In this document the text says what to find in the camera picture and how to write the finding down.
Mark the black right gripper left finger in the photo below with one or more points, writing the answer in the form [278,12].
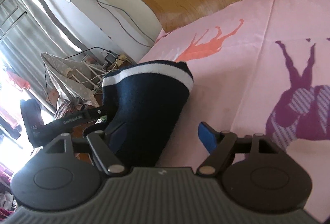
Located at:
[91,145]

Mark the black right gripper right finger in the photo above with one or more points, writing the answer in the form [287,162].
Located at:
[222,148]

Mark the navy white striped sock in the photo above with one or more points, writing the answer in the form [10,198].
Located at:
[144,103]

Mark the polka dot ironing board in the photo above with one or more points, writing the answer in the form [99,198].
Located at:
[75,81]

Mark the pink printed bed sheet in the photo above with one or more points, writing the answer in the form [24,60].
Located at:
[269,76]

